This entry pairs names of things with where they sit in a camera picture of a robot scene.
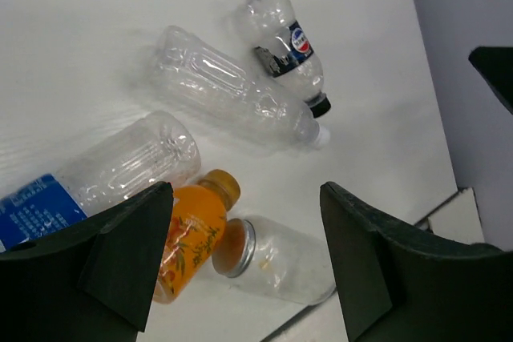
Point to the long clear ribbed bottle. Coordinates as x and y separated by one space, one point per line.
186 72

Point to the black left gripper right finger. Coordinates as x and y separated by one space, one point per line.
396 282

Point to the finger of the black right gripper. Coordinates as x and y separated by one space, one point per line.
495 65

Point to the orange juice bottle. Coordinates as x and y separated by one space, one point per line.
199 217

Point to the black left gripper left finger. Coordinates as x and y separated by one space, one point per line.
93 281

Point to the small Pepsi labelled bottle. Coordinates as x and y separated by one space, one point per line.
272 32

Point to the clear bottle blue label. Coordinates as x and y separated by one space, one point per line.
157 147

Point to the clear wide-mouth plastic jar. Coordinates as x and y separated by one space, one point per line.
263 257

